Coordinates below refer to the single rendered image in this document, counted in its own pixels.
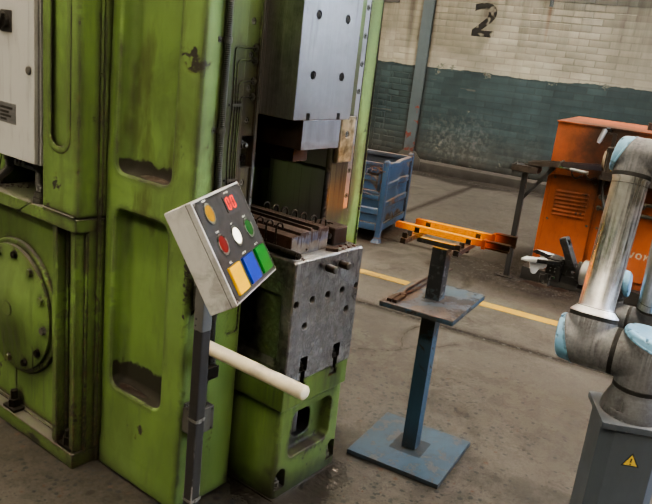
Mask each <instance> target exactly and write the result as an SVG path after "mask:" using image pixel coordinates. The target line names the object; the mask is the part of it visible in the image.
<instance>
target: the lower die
mask: <svg viewBox="0 0 652 504"><path fill-rule="evenodd" d="M251 206H252V207H255V208H258V209H262V210H265V211H268V212H272V213H275V214H278V215H282V216H285V217H288V218H292V219H295V220H298V221H302V222H305V223H308V224H312V225H315V226H318V227H319V229H318V231H314V232H313V228H311V227H308V226H305V225H301V224H298V223H295V222H291V221H288V220H285V219H282V218H278V217H275V216H272V215H268V214H265V213H262V212H258V211H255V210H252V209H251V213H253V214H254V220H255V222H256V219H257V218H258V217H259V216H262V217H263V218H264V224H262V218H259V219H258V223H257V226H258V229H259V231H260V233H261V235H262V238H263V239H264V236H265V225H266V222H267V220H269V219H272V220H273V222H274V226H272V222H271V221H269V222H268V224H267V235H266V239H267V242H269V243H272V244H273V242H274V238H275V228H276V225H277V223H279V222H282V223H283V225H284V229H283V230H282V225H281V224H279V225H278V227H277V238H276V243H277V244H276V245H278V246H281V247H284V248H287V249H290V250H293V251H296V252H299V253H300V254H303V253H307V252H311V251H315V250H319V249H323V248H326V245H327V240H328V231H329V227H328V226H325V225H321V224H318V223H315V222H311V221H308V220H305V219H301V218H298V217H295V216H291V215H288V214H284V213H281V212H278V211H274V210H271V209H268V208H264V207H261V206H258V205H254V204H251ZM306 249H307V251H305V250H306Z"/></svg>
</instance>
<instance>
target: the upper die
mask: <svg viewBox="0 0 652 504"><path fill-rule="evenodd" d="M257 125H258V126H257V138H256V140H257V141H261V142H265V143H270V144H274V145H279V146H283V147H287V148H292V149H296V150H314V149H328V148H338V142H339V133H340V125H341V120H338V119H336V120H297V121H293V120H288V119H283V118H278V117H273V116H267V115H262V114H258V124H257Z"/></svg>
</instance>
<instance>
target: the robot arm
mask: <svg viewBox="0 0 652 504"><path fill-rule="evenodd" d="M610 160H611V161H610V163H609V169H610V170H611V171H613V174H612V181H611V184H610V188H609V192H608V195H607V199H606V203H605V206H604V210H603V214H602V218H601V221H600V225H599V229H598V232H597V236H596V240H595V243H594V247H593V251H592V254H591V258H590V261H588V260H585V261H584V262H581V261H580V262H579V263H577V260H576V257H575V253H574V250H573V246H572V242H571V239H570V237H569V236H565V237H562V238H560V239H559V240H560V245H561V247H562V251H563V254H564V257H562V256H559V255H557V254H554V253H550V252H546V251H542V250H538V249H537V250H534V251H533V252H534V253H536V254H539V255H540V257H531V256H525V257H522V258H521V260H524V261H528V262H529V264H530V272H531V273H532V274H535V273H536V272H537V271H538V269H540V268H541V269H544V268H546V267H547V268H546V269H545V276H544V279H545V280H548V281H552V282H556V283H559V282H561V283H565V284H569V285H573V286H577V285H578V284H579V285H582V286H583V287H582V291H581V295H580V299H579V302H578V303H577V304H575V305H573V306H572V307H570V311H569V313H568V312H564V313H562V315H561V317H560V319H559V322H558V325H557V329H556V336H555V344H554V347H555V353H556V355H557V356H558V357H560V358H562V359H564V360H567V361H569V362H571V363H575V364H579V365H582V366H585V367H588V368H592V369H595V370H598V371H601V372H604V373H608V374H611V375H614V376H613V380H612V383H611V384H610V386H609V387H608V388H607V390H606V391H605V392H604V394H603V395H602V397H601V400H600V407H601V408H602V410H603V411H604V412H605V413H607V414H608V415H610V416H611V417H613V418H615V419H617V420H619V421H621V422H624V423H627V424H630V425H634V426H639V427H647V428H652V242H651V247H650V251H649V256H648V260H647V265H646V269H645V274H644V278H643V283H642V287H641V292H640V296H639V301H638V303H637V306H636V307H633V306H629V305H625V304H623V302H624V298H625V297H628V296H629V295H630V292H631V287H632V280H633V275H632V273H631V272H630V271H628V270H626V267H627V263H628V260H629V256H630V253H631V249H632V245H633V242H634V238H635V234H636V231H637V227H638V223H639V220H640V216H641V213H642V209H643V205H644V202H645V198H646V194H647V191H648V187H649V184H650V183H651V180H652V139H648V138H641V137H639V136H636V137H634V136H624V137H622V138H621V139H620V140H619V142H618V143H617V145H616V147H615V149H614V151H613V154H612V156H611V159H610ZM574 272H575V273H574ZM551 277H552V278H553V279H555V280H554V281H553V280H549V279H547V278H551Z"/></svg>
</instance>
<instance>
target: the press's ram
mask: <svg viewBox="0 0 652 504"><path fill-rule="evenodd" d="M362 9H363V0H268V4H267V16H266V28H265V41H264V53H263V65H262V77H261V89H260V102H259V114H262V115H267V116H273V117H278V118H283V119H288V120H293V121H297V120H336V119H338V120H345V119H350V111H351V103H352V94H353V86H354V77H355V69H356V60H357V52H358V43H359V34H360V26H361V17H362Z"/></svg>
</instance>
